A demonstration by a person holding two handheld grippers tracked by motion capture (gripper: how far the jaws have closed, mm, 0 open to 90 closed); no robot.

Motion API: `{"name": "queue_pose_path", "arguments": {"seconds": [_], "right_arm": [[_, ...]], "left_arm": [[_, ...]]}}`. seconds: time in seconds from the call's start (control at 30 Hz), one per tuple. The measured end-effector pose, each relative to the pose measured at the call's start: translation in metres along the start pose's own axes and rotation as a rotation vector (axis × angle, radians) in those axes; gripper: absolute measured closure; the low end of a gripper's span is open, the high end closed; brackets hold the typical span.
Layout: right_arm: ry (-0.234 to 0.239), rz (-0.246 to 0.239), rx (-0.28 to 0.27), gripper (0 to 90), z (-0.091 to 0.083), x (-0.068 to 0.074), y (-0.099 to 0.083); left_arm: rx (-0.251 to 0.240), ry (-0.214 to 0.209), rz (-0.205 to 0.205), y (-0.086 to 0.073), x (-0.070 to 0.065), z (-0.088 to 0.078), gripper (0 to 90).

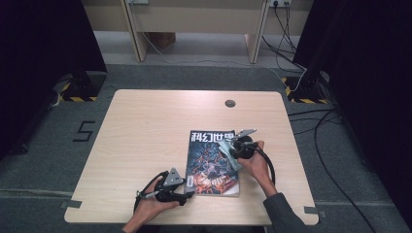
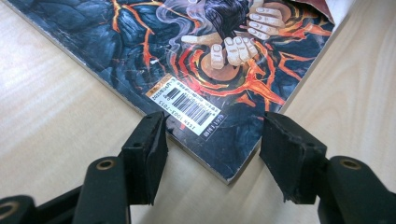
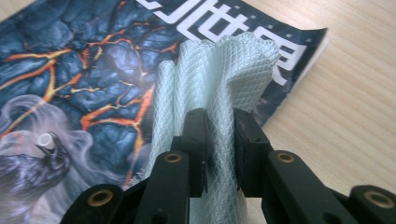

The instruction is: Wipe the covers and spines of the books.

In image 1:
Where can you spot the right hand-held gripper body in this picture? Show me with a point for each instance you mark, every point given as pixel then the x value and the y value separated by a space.
pixel 244 149

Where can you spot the person's right hand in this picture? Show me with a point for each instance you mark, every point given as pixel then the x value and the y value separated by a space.
pixel 257 168

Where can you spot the stand base with hazard tape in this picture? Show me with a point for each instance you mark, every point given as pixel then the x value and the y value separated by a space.
pixel 82 85
pixel 306 89

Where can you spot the black curtain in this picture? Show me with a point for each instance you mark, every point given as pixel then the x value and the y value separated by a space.
pixel 39 64
pixel 372 81

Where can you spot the illustrated magazine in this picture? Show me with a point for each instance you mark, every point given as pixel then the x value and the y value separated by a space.
pixel 207 161

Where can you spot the beige wooden desk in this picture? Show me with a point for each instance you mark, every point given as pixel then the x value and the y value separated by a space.
pixel 194 19

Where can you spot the person's left hand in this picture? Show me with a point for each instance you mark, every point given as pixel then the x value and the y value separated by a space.
pixel 152 208

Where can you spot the white wall socket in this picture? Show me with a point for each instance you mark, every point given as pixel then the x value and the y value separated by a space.
pixel 280 2

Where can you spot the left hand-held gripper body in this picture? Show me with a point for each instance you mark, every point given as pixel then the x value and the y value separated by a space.
pixel 168 192

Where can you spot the round table grommet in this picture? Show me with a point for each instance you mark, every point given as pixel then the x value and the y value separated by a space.
pixel 230 103

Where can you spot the brown cardboard box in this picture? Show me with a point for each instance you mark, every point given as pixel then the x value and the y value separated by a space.
pixel 163 39

